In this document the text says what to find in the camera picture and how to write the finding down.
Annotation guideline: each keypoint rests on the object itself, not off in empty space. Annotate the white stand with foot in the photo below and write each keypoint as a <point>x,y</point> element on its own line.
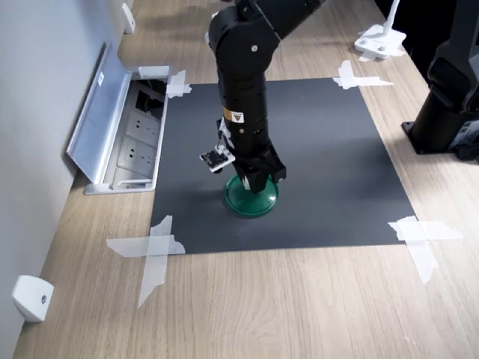
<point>379,41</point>

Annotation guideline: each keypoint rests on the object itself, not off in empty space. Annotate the dark grey mat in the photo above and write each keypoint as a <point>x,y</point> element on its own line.
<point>318,209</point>

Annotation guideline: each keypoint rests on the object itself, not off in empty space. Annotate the white power socket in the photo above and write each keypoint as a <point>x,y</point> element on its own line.
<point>135,154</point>
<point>140,125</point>

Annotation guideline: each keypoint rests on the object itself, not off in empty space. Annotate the round green lid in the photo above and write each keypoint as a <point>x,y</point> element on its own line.
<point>247,203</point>

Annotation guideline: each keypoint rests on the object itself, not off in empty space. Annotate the white gripper camera box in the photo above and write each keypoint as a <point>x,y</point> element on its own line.
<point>217,159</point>

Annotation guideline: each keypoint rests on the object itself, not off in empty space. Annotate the white corner bracket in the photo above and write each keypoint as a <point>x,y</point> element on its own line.
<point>31,298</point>
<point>128,16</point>

